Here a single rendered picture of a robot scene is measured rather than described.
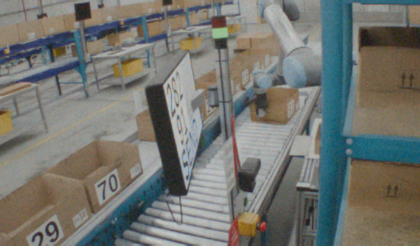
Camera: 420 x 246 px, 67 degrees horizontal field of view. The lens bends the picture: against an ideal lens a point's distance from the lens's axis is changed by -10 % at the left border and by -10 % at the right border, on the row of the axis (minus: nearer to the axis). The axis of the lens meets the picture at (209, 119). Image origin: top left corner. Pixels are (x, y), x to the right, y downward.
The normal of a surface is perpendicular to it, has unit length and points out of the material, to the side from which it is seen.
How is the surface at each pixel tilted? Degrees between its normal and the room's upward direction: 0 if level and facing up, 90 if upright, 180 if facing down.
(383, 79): 91
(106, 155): 90
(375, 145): 90
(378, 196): 91
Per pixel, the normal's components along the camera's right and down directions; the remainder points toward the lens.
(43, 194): 0.90, 0.07
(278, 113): -0.47, 0.36
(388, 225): -0.10, -0.93
